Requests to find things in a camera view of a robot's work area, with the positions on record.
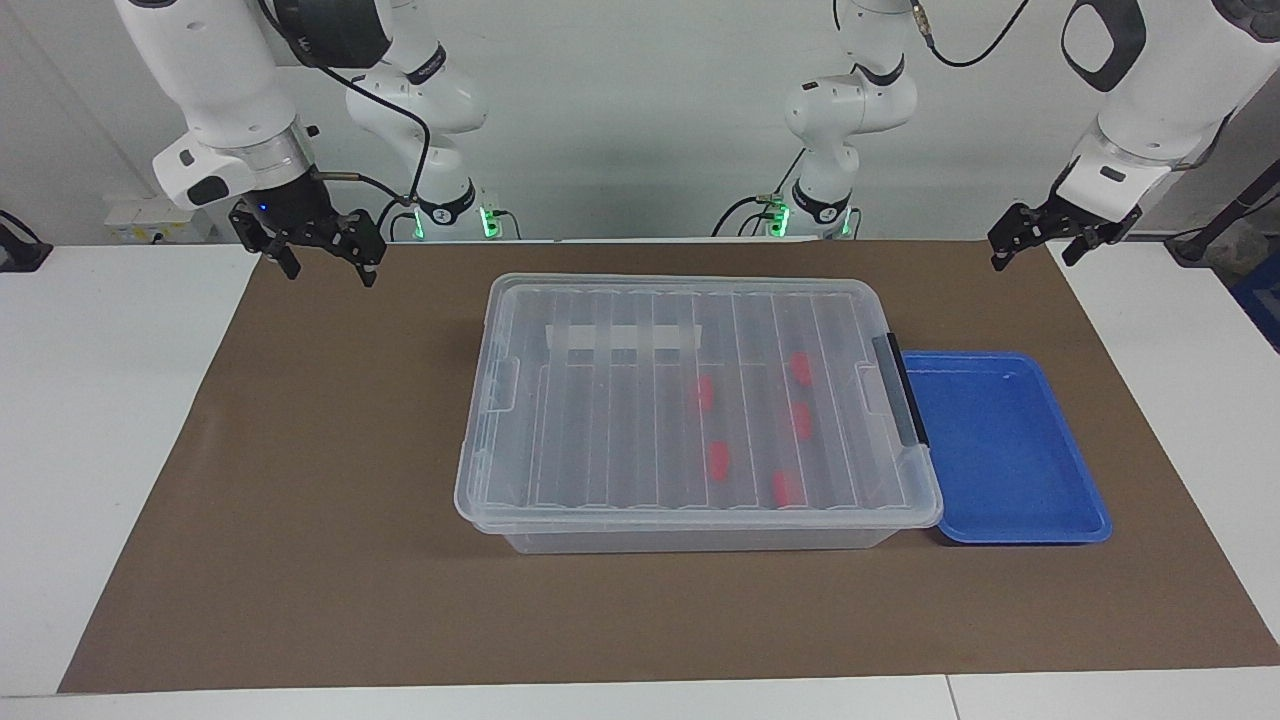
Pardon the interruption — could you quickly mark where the blue plastic tray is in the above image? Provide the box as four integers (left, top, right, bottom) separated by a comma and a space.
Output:
900, 350, 1114, 546

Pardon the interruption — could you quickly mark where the clear plastic storage box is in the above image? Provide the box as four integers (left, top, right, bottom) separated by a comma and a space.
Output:
455, 275, 946, 555

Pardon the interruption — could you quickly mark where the clear ribbed plastic lid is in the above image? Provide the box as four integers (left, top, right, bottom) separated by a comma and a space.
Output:
455, 273, 944, 531

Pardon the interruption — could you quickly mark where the black arm base cable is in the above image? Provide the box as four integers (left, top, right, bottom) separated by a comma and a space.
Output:
712, 148, 807, 239

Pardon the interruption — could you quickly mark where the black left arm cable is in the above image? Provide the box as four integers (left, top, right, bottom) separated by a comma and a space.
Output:
912, 0, 1033, 69

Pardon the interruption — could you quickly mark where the white power strip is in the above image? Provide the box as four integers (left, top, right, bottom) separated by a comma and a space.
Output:
105, 198, 216, 246

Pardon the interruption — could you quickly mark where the black clamp mount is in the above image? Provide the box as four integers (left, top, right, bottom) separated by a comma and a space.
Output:
0, 208, 53, 273

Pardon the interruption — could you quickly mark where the blue crate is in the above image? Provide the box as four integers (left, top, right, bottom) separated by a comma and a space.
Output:
1232, 250, 1280, 353

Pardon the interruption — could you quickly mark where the black stand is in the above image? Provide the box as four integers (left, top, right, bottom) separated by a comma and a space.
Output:
1168, 160, 1280, 267

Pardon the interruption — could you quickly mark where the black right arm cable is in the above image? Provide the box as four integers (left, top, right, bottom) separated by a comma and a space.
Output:
258, 0, 433, 233

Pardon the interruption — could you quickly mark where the brown table mat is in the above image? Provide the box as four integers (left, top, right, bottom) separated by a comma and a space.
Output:
57, 238, 1280, 694

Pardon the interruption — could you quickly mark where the black box latch handle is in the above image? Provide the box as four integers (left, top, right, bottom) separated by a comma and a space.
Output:
872, 333, 931, 448

